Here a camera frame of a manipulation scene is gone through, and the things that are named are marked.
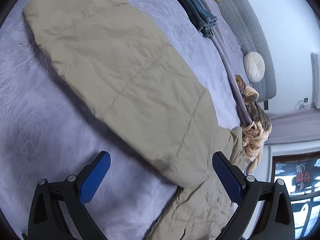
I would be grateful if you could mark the folded blue jeans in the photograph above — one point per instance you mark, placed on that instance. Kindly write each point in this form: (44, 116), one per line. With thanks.
(202, 20)

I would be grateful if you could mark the grey quilted headboard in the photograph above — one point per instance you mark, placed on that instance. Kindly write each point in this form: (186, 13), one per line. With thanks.
(242, 20)

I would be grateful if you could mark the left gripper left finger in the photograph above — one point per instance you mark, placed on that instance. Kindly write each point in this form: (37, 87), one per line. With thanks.
(46, 220)

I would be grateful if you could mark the purple bed blanket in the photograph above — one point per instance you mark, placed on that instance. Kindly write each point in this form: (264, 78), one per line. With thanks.
(48, 132)

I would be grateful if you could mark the brown and cream striped garment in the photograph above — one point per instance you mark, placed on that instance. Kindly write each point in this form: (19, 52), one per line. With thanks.
(255, 134)

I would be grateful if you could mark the beige puffer coat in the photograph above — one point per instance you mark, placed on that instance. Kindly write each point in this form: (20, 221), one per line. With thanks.
(119, 62)

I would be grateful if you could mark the round white cushion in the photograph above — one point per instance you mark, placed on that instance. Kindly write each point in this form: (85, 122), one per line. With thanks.
(254, 66)

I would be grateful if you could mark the dark framed window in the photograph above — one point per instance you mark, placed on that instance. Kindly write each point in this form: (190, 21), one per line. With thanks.
(300, 172)

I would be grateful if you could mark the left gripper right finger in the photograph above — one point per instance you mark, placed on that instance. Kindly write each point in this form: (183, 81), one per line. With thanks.
(276, 219)

